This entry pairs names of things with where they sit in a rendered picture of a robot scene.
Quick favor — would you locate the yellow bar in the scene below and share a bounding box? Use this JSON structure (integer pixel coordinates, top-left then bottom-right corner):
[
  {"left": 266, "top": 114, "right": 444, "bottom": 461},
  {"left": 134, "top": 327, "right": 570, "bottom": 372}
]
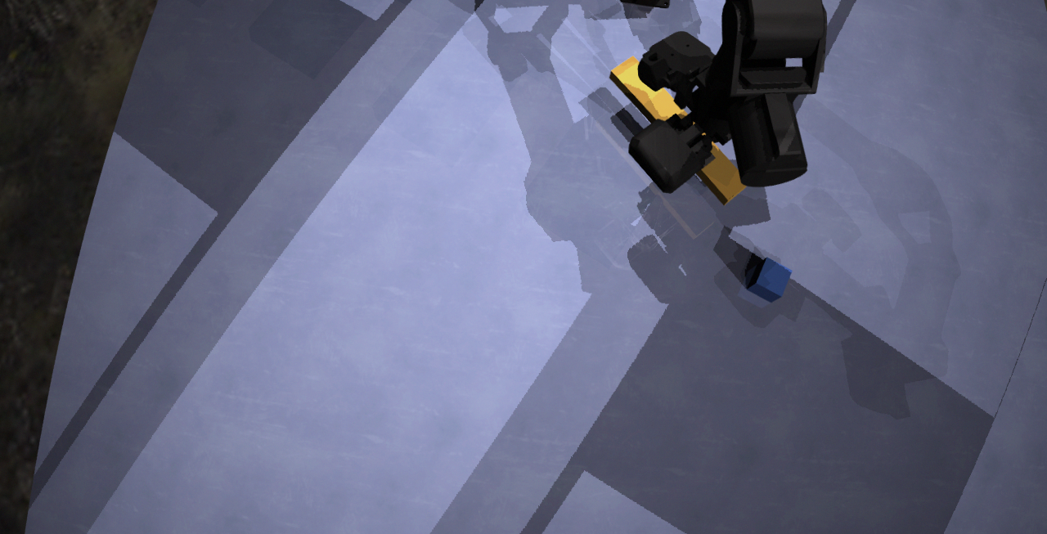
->
[{"left": 610, "top": 55, "right": 747, "bottom": 205}]

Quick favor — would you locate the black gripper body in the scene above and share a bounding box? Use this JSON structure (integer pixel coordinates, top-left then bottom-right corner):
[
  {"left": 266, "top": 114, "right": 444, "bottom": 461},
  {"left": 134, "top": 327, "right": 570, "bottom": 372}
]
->
[{"left": 628, "top": 66, "right": 732, "bottom": 194}]

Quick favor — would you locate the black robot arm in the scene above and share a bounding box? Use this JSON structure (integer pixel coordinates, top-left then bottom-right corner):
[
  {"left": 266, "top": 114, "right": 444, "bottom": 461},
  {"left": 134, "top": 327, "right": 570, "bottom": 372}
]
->
[{"left": 638, "top": 0, "right": 828, "bottom": 187}]

